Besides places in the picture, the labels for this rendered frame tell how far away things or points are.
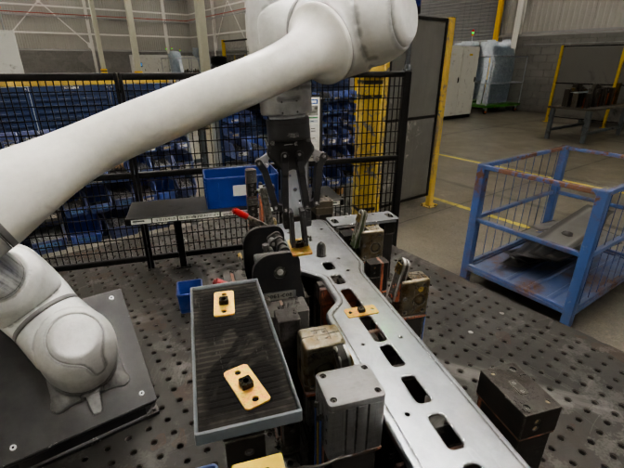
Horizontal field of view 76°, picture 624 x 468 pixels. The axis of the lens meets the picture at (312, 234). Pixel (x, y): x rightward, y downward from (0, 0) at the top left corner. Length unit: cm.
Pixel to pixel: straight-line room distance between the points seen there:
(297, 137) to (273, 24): 17
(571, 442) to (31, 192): 126
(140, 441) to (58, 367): 33
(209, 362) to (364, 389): 25
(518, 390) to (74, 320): 90
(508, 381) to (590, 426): 52
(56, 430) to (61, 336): 31
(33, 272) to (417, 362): 84
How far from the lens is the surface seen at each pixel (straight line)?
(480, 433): 82
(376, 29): 54
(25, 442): 125
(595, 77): 1337
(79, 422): 124
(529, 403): 87
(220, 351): 69
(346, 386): 69
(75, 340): 100
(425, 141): 469
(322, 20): 54
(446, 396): 87
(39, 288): 104
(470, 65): 1364
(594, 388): 152
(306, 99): 69
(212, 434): 57
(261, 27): 67
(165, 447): 120
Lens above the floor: 159
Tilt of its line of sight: 23 degrees down
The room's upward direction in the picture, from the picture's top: straight up
